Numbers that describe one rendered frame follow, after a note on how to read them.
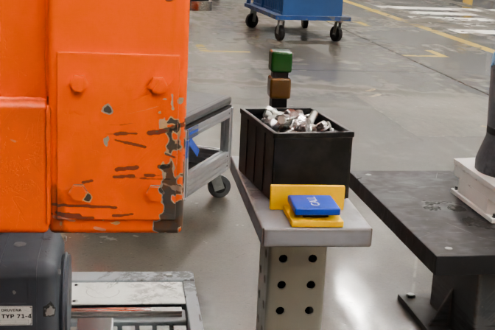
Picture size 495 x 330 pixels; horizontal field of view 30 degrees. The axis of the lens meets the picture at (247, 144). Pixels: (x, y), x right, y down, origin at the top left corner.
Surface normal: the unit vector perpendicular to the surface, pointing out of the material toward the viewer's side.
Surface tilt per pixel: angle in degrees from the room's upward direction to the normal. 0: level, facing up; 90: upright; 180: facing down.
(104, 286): 0
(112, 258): 0
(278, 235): 90
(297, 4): 90
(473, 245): 0
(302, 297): 90
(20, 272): 68
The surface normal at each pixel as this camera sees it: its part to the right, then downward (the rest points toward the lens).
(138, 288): 0.05, -0.97
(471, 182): -0.98, 0.00
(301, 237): 0.13, 0.24
